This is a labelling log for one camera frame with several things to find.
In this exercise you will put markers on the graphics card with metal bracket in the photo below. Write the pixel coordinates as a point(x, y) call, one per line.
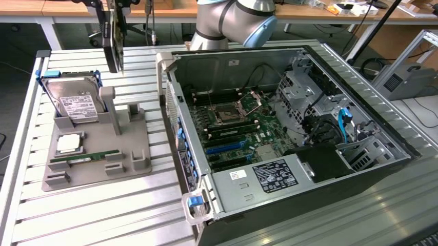
point(111, 38)

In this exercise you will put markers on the black office chair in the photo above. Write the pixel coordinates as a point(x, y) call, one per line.
point(141, 33)

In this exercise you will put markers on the cardboard box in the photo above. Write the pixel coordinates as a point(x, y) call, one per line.
point(171, 3)

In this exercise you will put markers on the wooden desk white legs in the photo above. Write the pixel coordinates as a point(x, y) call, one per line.
point(307, 14)
point(20, 7)

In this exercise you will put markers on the black open PC case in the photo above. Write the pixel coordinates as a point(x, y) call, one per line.
point(198, 71)

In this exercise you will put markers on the hard disk in blue caddy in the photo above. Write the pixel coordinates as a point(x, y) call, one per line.
point(75, 102)

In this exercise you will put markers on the CPU socket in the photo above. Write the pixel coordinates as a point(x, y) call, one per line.
point(227, 114)

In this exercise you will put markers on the silver CPU chip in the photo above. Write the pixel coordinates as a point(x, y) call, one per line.
point(68, 142)

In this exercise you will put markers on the grey plastic parts rack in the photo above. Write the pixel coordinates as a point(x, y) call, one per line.
point(99, 143)

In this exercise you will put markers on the metal socket cover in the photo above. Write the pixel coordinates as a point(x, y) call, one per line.
point(257, 102)

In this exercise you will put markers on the black RAM slot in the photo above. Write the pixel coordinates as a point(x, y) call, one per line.
point(229, 125)

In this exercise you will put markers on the dark RAM stick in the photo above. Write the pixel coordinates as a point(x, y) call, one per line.
point(233, 132)

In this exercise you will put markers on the green RAM stick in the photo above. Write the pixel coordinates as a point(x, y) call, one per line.
point(88, 156)

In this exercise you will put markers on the black expansion slot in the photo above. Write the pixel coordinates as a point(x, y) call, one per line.
point(227, 164)
point(221, 143)

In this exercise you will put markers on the green Dell motherboard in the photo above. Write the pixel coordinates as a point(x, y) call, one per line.
point(267, 128)

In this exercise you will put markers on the white box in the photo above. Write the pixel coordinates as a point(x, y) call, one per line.
point(360, 10)

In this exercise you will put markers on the silver chipset heatsink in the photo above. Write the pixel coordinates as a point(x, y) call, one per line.
point(267, 151)

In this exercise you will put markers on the black tripod pole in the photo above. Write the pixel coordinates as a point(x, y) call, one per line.
point(378, 25)

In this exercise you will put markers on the blue case latch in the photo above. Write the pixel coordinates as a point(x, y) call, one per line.
point(195, 201)

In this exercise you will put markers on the grey power supply unit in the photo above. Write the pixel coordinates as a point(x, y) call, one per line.
point(246, 189)

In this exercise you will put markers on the dark keyboard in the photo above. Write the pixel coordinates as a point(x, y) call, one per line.
point(428, 242)

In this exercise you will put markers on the aluminium profile frame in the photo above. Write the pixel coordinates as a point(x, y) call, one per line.
point(410, 48)

